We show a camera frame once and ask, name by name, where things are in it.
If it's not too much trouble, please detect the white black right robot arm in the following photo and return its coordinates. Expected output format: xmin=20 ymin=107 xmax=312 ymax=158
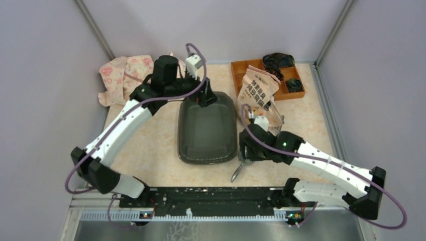
xmin=239 ymin=124 xmax=386 ymax=220

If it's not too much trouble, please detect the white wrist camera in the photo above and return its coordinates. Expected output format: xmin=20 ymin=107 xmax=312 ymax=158
xmin=185 ymin=54 xmax=203 ymax=79
xmin=253 ymin=115 xmax=269 ymax=132

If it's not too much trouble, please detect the aluminium front frame rail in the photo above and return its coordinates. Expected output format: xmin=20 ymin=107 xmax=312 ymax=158
xmin=71 ymin=180 xmax=378 ymax=223

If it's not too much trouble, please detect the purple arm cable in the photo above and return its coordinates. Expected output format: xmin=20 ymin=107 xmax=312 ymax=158
xmin=240 ymin=103 xmax=408 ymax=231
xmin=64 ymin=43 xmax=207 ymax=230

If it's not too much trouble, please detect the pink cat litter bag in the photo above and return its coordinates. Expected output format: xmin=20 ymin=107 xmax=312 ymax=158
xmin=235 ymin=65 xmax=284 ymax=135

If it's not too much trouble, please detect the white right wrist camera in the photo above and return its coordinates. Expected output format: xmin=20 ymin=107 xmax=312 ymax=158
xmin=253 ymin=115 xmax=269 ymax=132

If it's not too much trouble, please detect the grey metal litter scoop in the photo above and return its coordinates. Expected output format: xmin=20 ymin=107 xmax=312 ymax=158
xmin=230 ymin=157 xmax=254 ymax=183

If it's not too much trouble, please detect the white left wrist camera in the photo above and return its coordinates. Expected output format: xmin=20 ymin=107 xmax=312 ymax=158
xmin=185 ymin=54 xmax=203 ymax=79

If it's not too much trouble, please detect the pink floral cloth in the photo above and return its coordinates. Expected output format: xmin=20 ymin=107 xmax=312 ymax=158
xmin=97 ymin=52 xmax=187 ymax=108

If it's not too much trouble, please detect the orange wooden compartment organizer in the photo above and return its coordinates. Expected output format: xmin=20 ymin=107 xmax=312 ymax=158
xmin=231 ymin=59 xmax=306 ymax=100

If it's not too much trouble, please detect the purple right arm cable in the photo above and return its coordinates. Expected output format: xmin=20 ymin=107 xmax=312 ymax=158
xmin=240 ymin=103 xmax=408 ymax=231

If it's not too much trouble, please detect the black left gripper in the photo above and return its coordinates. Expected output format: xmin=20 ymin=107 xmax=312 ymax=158
xmin=166 ymin=66 xmax=221 ymax=107

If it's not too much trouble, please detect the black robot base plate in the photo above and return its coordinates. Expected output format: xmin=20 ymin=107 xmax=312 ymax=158
xmin=119 ymin=187 xmax=303 ymax=217

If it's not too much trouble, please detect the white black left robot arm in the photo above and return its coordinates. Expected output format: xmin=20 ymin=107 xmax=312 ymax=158
xmin=71 ymin=53 xmax=217 ymax=208

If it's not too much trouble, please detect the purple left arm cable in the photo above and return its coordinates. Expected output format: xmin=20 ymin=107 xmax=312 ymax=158
xmin=64 ymin=43 xmax=207 ymax=230

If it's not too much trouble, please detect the dark grey litter box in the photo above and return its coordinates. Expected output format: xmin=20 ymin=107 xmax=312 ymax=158
xmin=177 ymin=91 xmax=238 ymax=165

